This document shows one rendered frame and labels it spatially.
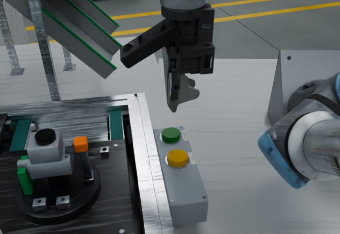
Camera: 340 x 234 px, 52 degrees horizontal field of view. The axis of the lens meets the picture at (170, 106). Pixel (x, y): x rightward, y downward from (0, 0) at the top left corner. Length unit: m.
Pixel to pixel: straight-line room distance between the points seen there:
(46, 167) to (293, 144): 0.39
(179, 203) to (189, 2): 0.33
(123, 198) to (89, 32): 0.51
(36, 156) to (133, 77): 0.64
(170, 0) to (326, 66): 0.49
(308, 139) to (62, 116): 0.54
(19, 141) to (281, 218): 0.56
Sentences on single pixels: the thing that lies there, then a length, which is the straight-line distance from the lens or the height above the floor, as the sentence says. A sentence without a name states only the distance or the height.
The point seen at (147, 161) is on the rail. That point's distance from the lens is 0.69.
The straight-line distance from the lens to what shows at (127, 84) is 1.11.
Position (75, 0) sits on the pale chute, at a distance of 1.11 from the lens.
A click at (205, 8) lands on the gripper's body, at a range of 0.60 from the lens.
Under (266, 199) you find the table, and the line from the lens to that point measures 0.77.
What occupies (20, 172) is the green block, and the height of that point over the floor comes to 1.04.
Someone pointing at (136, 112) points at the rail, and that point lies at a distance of 0.80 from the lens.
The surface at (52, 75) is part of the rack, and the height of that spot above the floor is 1.02.
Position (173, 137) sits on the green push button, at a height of 0.97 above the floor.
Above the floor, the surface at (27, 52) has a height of 0.86.
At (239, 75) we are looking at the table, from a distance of 1.17.
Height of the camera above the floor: 1.43
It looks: 35 degrees down
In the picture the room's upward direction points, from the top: straight up
